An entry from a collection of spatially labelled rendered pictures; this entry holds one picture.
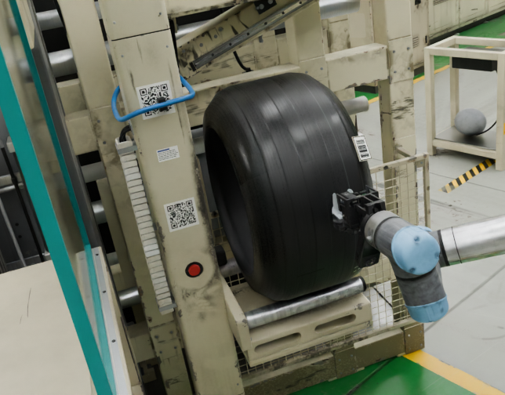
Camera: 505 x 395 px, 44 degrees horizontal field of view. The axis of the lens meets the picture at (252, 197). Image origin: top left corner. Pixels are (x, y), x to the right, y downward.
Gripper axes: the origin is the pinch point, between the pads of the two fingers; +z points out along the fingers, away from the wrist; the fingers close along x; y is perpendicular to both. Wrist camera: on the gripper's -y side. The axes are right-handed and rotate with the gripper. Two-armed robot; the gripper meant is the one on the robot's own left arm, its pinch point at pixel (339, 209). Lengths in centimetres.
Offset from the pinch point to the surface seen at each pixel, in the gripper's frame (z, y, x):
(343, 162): 3.2, 9.4, -4.1
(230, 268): 45, -27, 19
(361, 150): 5.2, 10.3, -9.7
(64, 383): -35, 0, 61
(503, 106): 216, -51, -206
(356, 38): 445, -15, -218
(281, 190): 2.6, 7.2, 11.5
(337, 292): 17.6, -29.9, -3.0
